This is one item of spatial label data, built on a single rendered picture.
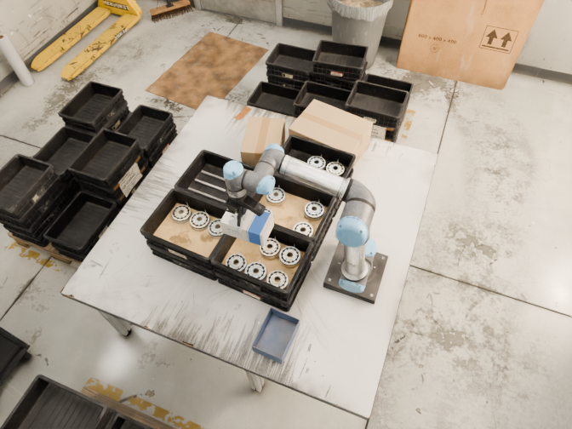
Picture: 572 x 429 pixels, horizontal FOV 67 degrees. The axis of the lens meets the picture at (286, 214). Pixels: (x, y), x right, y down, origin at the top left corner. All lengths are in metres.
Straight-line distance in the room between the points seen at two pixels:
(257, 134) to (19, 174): 1.68
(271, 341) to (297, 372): 0.18
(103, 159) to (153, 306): 1.34
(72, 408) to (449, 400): 2.01
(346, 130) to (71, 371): 2.20
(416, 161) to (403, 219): 0.45
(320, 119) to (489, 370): 1.81
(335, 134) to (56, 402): 1.99
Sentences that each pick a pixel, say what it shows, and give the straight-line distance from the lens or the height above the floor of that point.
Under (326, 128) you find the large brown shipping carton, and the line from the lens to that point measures 2.56.
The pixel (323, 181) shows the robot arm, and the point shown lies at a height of 1.39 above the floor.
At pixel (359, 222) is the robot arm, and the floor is 1.38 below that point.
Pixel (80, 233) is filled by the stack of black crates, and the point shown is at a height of 0.27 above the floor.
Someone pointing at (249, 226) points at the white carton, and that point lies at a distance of 1.84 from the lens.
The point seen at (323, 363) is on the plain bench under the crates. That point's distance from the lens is 2.04.
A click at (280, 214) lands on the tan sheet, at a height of 0.83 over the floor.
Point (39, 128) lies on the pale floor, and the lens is 4.50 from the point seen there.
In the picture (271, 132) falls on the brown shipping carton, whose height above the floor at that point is 0.86.
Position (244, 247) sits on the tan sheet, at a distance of 2.14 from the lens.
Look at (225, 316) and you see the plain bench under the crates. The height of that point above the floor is 0.70.
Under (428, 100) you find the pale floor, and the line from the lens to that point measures 4.30.
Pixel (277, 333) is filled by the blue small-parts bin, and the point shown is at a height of 0.70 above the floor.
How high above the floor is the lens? 2.66
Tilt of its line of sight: 55 degrees down
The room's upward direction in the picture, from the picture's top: 2 degrees counter-clockwise
